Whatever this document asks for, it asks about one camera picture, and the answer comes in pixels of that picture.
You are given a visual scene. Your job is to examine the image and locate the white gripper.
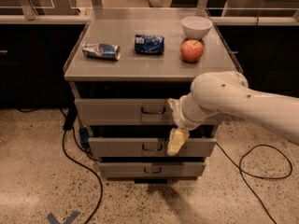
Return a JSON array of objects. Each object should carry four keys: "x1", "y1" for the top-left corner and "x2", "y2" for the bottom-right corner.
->
[{"x1": 167, "y1": 94, "x2": 217, "y2": 156}]

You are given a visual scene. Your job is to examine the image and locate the grey top drawer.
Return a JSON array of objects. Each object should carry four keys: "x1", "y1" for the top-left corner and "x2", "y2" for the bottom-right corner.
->
[{"x1": 74, "y1": 98, "x2": 232, "y2": 126}]

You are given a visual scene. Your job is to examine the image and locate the grey drawer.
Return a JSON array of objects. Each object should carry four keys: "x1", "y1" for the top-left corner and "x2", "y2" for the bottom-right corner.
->
[
  {"x1": 99, "y1": 162, "x2": 206, "y2": 179},
  {"x1": 74, "y1": 98, "x2": 232, "y2": 126},
  {"x1": 89, "y1": 137, "x2": 216, "y2": 158}
]

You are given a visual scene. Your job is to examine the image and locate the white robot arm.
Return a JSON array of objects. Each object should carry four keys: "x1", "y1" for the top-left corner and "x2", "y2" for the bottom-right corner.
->
[{"x1": 167, "y1": 72, "x2": 299, "y2": 156}]

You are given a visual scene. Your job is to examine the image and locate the grey middle drawer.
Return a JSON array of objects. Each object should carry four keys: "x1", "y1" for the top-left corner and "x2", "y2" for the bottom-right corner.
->
[{"x1": 89, "y1": 137, "x2": 216, "y2": 158}]

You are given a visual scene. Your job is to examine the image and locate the grey drawer cabinet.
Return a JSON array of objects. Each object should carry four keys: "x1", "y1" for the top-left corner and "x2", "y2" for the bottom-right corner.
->
[{"x1": 63, "y1": 7, "x2": 244, "y2": 185}]

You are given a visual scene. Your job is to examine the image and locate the grey bottom drawer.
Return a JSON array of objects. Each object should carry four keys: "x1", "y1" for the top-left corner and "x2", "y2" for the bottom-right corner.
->
[{"x1": 99, "y1": 162, "x2": 206, "y2": 179}]

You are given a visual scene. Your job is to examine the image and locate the red apple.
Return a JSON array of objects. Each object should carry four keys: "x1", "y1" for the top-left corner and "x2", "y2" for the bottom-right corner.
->
[{"x1": 181, "y1": 40, "x2": 204, "y2": 63}]

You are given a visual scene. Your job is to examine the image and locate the crushed blue pepsi can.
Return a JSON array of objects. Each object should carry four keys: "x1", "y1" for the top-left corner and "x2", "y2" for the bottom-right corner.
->
[{"x1": 135, "y1": 35, "x2": 164, "y2": 55}]

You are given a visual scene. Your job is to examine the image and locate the white bowl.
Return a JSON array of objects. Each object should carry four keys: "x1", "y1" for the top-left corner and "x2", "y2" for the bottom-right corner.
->
[{"x1": 181, "y1": 16, "x2": 213, "y2": 40}]

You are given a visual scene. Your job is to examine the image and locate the crushed silver blue can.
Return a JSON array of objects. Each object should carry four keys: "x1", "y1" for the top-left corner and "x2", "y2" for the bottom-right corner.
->
[{"x1": 82, "y1": 42, "x2": 121, "y2": 61}]

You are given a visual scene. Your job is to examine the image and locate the blue tape floor mark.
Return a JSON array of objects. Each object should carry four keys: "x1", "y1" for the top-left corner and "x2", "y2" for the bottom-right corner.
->
[{"x1": 46, "y1": 211, "x2": 80, "y2": 224}]

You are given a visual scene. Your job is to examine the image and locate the black cable right floor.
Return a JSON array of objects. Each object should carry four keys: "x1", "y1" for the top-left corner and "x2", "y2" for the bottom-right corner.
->
[{"x1": 216, "y1": 142, "x2": 293, "y2": 224}]

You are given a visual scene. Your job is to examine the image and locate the black cable floor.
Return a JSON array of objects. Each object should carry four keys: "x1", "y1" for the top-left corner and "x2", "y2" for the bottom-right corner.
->
[
  {"x1": 16, "y1": 107, "x2": 104, "y2": 224},
  {"x1": 216, "y1": 142, "x2": 293, "y2": 224}
]

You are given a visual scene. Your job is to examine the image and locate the black cable left floor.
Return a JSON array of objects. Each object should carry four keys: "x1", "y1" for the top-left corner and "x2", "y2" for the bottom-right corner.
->
[{"x1": 16, "y1": 107, "x2": 104, "y2": 224}]

